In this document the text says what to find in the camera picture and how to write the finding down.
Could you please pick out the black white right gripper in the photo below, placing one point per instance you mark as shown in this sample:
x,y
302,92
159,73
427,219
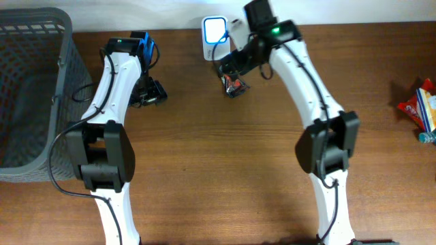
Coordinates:
x,y
228,76

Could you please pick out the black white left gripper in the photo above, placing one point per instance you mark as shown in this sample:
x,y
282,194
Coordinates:
x,y
150,94

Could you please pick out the black snack packet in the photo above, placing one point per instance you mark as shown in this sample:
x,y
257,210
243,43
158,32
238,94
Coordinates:
x,y
234,86

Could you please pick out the orange red snack bag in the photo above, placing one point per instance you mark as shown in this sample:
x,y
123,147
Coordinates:
x,y
410,106

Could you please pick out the beige chips bag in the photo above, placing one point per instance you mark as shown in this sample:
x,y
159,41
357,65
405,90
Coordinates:
x,y
426,109

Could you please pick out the blue mouthwash bottle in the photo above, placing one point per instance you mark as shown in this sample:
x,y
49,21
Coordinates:
x,y
427,137

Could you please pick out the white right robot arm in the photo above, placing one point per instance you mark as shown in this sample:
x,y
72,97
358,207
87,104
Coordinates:
x,y
329,137

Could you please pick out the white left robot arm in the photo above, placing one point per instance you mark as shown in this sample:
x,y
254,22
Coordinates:
x,y
100,151

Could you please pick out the white barcode scanner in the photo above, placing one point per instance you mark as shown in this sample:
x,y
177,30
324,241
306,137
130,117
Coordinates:
x,y
216,44

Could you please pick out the dark grey plastic basket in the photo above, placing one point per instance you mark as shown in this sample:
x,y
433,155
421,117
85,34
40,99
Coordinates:
x,y
44,82

